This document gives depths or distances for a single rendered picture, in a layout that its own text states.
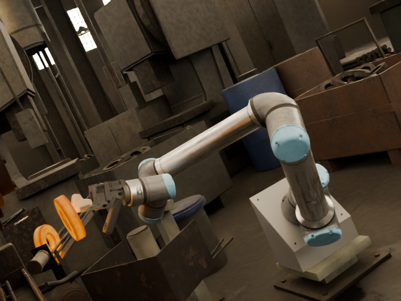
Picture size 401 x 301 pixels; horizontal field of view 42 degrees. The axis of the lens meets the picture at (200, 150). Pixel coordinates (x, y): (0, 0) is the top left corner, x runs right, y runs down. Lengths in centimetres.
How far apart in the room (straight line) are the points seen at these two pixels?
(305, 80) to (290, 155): 356
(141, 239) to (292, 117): 117
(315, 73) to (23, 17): 683
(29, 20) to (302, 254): 904
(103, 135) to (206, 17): 187
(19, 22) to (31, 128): 657
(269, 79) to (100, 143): 234
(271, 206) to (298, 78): 291
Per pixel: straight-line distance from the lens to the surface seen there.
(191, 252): 135
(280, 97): 168
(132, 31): 533
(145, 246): 254
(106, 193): 171
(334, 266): 233
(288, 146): 160
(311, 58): 521
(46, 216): 449
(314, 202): 193
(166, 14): 510
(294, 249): 230
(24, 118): 424
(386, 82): 351
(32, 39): 1062
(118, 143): 605
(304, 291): 242
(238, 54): 903
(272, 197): 242
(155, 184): 175
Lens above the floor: 104
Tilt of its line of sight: 7 degrees down
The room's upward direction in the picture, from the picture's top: 25 degrees counter-clockwise
